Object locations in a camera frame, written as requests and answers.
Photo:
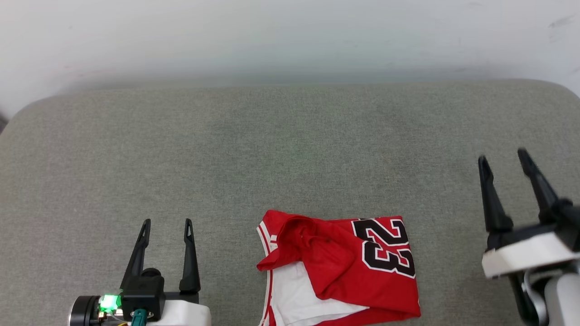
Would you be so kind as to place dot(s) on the red and white basketball jersey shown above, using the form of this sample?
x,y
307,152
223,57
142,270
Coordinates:
x,y
344,267

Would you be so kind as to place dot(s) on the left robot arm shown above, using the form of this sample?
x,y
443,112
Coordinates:
x,y
88,311

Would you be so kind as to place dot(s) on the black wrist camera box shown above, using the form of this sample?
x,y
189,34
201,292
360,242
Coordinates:
x,y
142,292

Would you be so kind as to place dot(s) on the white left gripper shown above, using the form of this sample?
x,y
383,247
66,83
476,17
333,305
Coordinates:
x,y
186,313

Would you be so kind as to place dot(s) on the grey fabric sofa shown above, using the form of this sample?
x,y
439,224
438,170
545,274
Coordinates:
x,y
290,158

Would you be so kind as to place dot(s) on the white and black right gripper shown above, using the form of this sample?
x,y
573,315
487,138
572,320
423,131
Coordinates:
x,y
525,253

